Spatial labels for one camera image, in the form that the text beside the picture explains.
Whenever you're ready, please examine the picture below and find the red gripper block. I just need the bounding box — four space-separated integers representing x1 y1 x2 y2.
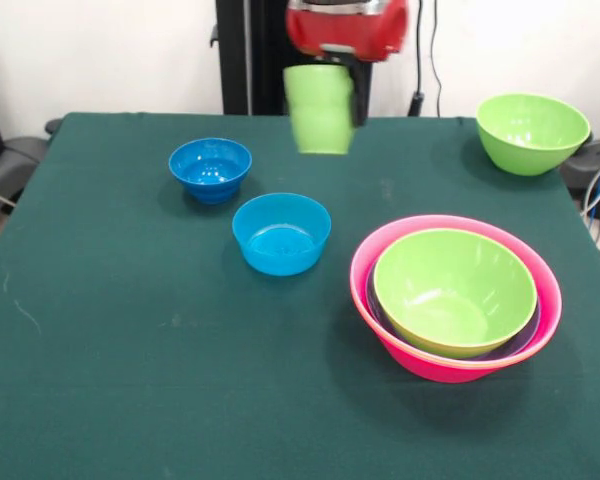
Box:
285 0 412 127

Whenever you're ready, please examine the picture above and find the green plastic cup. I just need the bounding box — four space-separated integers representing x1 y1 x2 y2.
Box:
283 63 357 156

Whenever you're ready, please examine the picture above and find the pink plastic bowl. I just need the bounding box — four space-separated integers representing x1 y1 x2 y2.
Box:
382 329 501 384
349 213 563 369

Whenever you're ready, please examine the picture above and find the green plastic bowl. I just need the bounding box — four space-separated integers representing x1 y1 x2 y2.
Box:
373 228 539 359
475 93 592 177

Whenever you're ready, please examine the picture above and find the purple plastic bowl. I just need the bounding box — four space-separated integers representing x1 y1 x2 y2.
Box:
365 269 543 362

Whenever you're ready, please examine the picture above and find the light blue plastic bowl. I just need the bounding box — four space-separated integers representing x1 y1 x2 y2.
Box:
231 192 332 277

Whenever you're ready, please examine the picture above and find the dark blue plastic bowl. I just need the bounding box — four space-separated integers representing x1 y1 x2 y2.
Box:
168 137 253 204

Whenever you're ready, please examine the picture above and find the dark green table cloth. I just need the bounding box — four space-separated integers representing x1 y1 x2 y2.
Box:
0 112 600 480

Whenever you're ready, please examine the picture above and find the black wall cable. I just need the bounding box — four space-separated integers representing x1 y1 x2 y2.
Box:
407 0 442 119

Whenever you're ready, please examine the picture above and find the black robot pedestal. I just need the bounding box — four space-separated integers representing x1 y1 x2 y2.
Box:
209 0 384 117

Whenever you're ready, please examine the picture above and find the black pedestal leg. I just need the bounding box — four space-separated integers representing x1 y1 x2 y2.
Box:
0 117 64 201
559 139 600 221

